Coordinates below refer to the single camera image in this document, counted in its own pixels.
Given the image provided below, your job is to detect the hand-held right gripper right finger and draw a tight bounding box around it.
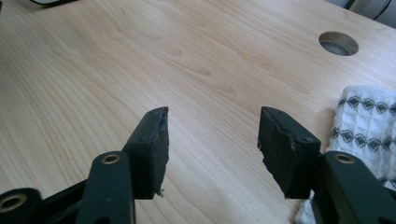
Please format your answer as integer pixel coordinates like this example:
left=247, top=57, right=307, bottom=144
left=257, top=105, right=321, bottom=200

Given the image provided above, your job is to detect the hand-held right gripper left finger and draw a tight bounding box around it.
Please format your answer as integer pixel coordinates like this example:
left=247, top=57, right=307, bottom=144
left=121, top=105, right=171, bottom=200

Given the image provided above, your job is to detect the white diamond-patterned cloth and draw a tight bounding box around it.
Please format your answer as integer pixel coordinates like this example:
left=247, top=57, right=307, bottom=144
left=293, top=85, right=396, bottom=224

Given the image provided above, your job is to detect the black floor cable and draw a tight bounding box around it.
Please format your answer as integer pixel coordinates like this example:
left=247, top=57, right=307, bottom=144
left=372, top=0, right=394, bottom=21

